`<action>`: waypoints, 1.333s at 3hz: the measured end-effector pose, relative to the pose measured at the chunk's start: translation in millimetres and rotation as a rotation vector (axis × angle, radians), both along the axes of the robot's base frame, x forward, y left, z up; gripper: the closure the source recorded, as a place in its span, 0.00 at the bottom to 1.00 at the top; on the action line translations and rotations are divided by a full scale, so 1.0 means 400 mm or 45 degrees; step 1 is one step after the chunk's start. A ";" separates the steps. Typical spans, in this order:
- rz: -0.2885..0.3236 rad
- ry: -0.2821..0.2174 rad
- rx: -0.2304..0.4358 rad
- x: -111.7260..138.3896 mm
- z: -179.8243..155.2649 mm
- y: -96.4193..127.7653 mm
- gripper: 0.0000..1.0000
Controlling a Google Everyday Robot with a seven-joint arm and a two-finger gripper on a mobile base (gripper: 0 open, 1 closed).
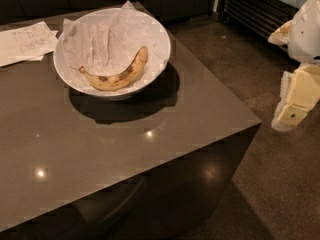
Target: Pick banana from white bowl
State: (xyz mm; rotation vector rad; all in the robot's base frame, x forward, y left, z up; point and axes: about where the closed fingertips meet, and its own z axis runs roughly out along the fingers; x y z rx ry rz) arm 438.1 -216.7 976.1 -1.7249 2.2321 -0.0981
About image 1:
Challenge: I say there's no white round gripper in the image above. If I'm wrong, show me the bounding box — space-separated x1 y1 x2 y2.
268 0 320 132

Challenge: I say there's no yellow spotted banana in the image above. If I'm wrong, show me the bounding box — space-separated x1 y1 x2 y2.
79 46 148 91

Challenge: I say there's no white ceramic bowl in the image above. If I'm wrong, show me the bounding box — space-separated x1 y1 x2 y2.
52 7 172 101

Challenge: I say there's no white paper towel liner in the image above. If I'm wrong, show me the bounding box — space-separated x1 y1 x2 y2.
61 0 170 94

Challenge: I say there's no white paper sheet underneath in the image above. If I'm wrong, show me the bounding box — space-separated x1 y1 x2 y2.
28 30 59 61

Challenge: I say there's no white printed paper sheet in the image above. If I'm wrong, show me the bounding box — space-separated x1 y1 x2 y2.
0 21 57 67

